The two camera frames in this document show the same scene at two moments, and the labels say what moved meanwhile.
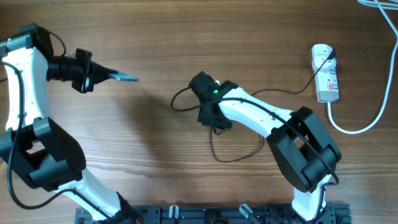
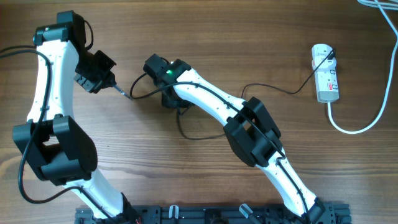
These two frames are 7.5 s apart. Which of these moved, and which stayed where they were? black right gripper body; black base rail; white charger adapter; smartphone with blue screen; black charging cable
Moved: black right gripper body; black charging cable; smartphone with blue screen
Stayed: white charger adapter; black base rail
